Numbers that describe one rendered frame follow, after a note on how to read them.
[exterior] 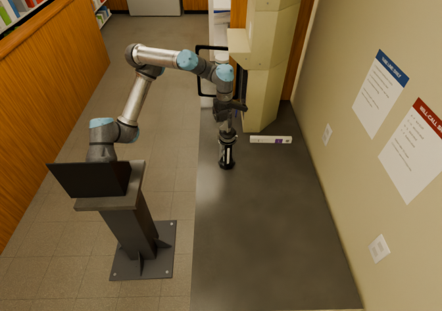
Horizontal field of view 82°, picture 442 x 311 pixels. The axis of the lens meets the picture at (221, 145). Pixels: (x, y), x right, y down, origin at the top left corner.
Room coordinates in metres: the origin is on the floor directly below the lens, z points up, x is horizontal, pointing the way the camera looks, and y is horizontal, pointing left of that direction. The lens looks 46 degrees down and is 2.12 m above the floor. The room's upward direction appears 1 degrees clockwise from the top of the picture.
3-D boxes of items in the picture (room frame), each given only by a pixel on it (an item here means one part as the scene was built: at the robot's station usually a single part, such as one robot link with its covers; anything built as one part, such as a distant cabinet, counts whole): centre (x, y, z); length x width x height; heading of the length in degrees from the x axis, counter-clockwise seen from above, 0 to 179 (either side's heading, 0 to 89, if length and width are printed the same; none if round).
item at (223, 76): (0.98, -0.01, 1.53); 0.09 x 0.08 x 0.11; 49
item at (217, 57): (1.60, 0.03, 1.19); 0.30 x 0.01 x 0.40; 82
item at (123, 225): (0.85, 0.62, 0.45); 0.48 x 0.48 x 0.90; 3
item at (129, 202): (0.85, 0.62, 0.92); 0.32 x 0.32 x 0.04; 3
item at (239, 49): (1.43, -0.09, 1.46); 0.32 x 0.12 x 0.10; 2
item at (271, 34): (1.43, -0.27, 1.33); 0.32 x 0.25 x 0.77; 2
